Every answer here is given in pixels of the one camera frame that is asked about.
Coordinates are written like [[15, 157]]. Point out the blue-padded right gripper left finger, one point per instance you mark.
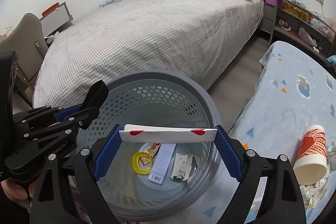
[[53, 201]]

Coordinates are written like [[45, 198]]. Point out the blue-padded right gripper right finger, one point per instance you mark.
[[282, 200]]

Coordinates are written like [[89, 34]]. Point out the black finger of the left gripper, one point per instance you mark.
[[90, 108]]

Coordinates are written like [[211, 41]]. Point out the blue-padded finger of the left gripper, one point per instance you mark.
[[64, 113]]

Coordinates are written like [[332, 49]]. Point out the red white paper cup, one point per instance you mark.
[[311, 161]]

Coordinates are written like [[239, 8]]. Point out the white card with red marks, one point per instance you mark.
[[149, 134]]

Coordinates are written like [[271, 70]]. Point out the grey perforated trash basket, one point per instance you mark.
[[159, 99]]

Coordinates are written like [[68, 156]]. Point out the person's left hand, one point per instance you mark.
[[18, 194]]

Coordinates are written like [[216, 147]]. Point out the beige office chair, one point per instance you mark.
[[28, 42]]

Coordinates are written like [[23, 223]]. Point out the lavender barcode box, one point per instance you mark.
[[161, 163]]

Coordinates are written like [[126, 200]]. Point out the white green snack wrapper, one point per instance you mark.
[[181, 167]]

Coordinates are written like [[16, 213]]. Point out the bed with grey checked cover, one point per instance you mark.
[[197, 38]]

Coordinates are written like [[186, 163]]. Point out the pink plastic bag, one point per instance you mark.
[[304, 36]]

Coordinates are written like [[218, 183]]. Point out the grey low shelf unit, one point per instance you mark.
[[286, 28]]

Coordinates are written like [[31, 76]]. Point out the grey nightstand drawers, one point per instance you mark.
[[267, 21]]

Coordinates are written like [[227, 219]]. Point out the gold foil packages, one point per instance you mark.
[[296, 11]]

